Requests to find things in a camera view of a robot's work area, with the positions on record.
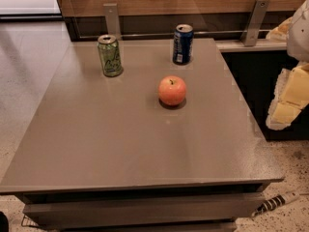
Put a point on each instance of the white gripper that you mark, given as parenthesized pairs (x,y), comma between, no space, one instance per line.
(299,33)

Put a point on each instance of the blue pepsi can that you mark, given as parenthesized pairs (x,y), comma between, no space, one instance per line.
(183,40)

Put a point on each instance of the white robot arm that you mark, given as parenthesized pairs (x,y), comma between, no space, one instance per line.
(295,31)

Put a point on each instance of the green soda can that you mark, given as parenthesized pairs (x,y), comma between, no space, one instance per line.
(109,55)

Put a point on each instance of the red apple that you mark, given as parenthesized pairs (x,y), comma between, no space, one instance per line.
(172,90)

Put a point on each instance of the grey cabinet drawer front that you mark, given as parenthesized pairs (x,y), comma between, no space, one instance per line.
(143,210)

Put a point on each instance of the right metal bracket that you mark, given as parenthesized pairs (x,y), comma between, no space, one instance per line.
(250,34)

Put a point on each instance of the metal bracket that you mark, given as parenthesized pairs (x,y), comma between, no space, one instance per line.
(112,19)
(250,34)

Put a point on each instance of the left metal bracket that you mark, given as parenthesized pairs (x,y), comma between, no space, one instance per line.
(112,19)

